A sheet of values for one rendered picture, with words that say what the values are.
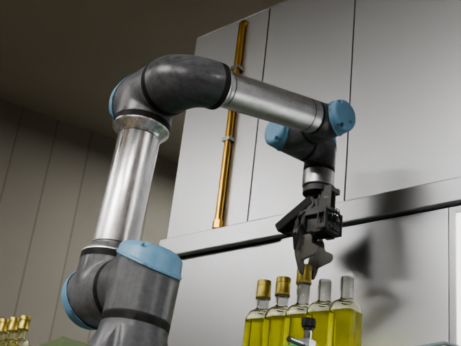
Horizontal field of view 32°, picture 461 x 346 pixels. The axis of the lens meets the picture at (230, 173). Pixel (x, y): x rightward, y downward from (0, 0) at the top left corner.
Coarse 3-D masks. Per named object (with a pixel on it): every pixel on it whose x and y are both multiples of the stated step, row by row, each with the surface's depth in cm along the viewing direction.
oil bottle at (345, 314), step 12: (336, 300) 170; (348, 300) 169; (336, 312) 169; (348, 312) 167; (360, 312) 170; (336, 324) 167; (348, 324) 166; (360, 324) 169; (336, 336) 166; (348, 336) 165; (360, 336) 168
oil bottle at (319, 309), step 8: (312, 304) 174; (320, 304) 172; (328, 304) 172; (312, 312) 173; (320, 312) 171; (328, 312) 171; (320, 320) 170; (320, 328) 170; (312, 336) 170; (320, 336) 169; (320, 344) 168
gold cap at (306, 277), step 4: (308, 264) 182; (304, 268) 181; (308, 268) 181; (304, 272) 181; (308, 272) 181; (296, 276) 182; (300, 276) 180; (304, 276) 180; (308, 276) 181; (296, 280) 181; (300, 280) 180; (304, 280) 180; (308, 280) 180; (296, 284) 182
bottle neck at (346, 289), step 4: (344, 276) 173; (348, 276) 172; (344, 280) 172; (348, 280) 172; (352, 280) 172; (340, 284) 173; (344, 284) 172; (348, 284) 172; (352, 284) 172; (340, 288) 172; (344, 288) 171; (348, 288) 171; (352, 288) 172; (340, 292) 172; (344, 292) 171; (348, 292) 171; (352, 292) 171; (340, 296) 171; (344, 296) 171; (348, 296) 171; (352, 296) 171
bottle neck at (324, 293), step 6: (318, 282) 177; (324, 282) 176; (330, 282) 176; (318, 288) 176; (324, 288) 175; (330, 288) 176; (318, 294) 175; (324, 294) 175; (330, 294) 175; (330, 300) 175
